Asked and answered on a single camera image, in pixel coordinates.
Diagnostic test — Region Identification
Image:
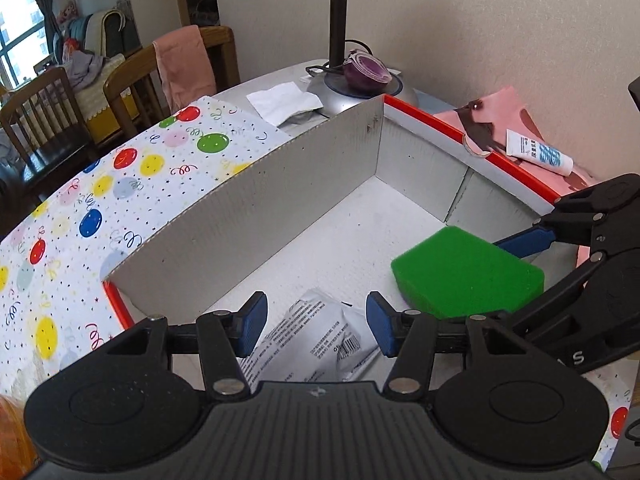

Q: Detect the grey desk lamp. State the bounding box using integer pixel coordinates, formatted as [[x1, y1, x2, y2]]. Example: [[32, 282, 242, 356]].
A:
[[305, 0, 418, 118]]

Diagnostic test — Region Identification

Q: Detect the white red-edged cardboard box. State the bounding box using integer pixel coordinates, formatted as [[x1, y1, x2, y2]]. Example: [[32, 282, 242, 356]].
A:
[[102, 94, 583, 386]]

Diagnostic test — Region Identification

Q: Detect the balloon print tablecloth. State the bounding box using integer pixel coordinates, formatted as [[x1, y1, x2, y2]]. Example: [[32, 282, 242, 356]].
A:
[[0, 97, 632, 473]]

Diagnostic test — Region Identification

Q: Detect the white printed plastic packet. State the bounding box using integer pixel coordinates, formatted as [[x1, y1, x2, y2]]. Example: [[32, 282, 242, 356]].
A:
[[239, 287, 383, 385]]

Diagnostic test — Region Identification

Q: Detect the orange bag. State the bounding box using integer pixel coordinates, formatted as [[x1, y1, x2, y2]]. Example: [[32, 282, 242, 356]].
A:
[[0, 395, 38, 480]]

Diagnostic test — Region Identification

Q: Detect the white tissue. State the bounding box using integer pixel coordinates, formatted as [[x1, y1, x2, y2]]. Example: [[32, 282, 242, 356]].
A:
[[246, 81, 324, 126]]

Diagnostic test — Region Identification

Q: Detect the white cream tube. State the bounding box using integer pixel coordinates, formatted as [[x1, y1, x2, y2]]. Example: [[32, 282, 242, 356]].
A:
[[505, 128, 576, 177]]

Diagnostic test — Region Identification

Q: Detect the clear tape ring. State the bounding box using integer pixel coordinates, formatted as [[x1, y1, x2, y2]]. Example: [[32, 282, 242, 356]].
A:
[[462, 132, 493, 158]]

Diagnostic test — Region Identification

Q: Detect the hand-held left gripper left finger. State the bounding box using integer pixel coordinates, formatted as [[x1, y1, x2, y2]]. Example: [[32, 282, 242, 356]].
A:
[[95, 291, 269, 402]]

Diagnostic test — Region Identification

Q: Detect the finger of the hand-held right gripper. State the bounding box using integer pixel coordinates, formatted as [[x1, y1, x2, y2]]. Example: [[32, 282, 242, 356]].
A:
[[500, 252, 616, 341], [494, 185, 608, 262]]

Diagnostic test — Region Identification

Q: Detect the dark slatted wooden chair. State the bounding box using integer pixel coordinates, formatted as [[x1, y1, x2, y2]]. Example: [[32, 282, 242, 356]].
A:
[[0, 66, 98, 186]]

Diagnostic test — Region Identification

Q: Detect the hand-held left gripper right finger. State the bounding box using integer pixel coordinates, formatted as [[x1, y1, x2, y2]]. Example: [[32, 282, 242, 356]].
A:
[[366, 292, 531, 395]]

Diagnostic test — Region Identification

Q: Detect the window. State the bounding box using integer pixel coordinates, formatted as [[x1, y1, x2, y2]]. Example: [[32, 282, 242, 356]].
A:
[[0, 0, 56, 91]]

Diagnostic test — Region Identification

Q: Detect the pink towel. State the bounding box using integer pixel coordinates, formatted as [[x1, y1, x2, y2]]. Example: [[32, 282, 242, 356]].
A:
[[152, 25, 217, 111]]

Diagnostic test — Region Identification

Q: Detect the black lamp cable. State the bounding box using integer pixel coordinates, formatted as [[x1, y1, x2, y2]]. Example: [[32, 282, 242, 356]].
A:
[[304, 37, 373, 78]]

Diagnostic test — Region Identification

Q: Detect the sofa with clothes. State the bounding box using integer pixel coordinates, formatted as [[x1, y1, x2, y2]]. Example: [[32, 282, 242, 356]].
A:
[[55, 7, 146, 146]]

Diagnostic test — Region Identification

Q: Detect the green sponge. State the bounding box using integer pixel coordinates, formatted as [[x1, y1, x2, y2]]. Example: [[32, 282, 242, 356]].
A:
[[391, 226, 545, 320]]

